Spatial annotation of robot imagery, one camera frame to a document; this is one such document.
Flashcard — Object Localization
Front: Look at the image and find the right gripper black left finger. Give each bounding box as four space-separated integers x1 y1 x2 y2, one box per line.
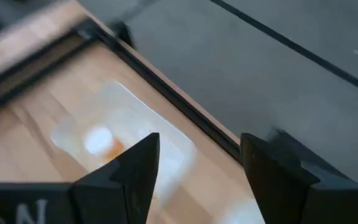
70 133 161 224

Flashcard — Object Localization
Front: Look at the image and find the white plastic bin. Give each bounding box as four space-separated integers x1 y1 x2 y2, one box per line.
50 80 198 200

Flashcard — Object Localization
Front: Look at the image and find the black aluminium table frame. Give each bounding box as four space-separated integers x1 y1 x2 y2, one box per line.
0 17 242 163

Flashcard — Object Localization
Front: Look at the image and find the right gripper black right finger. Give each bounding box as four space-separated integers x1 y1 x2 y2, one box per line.
240 133 320 224

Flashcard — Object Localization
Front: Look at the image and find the black flat device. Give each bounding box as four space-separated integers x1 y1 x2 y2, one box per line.
265 128 351 181

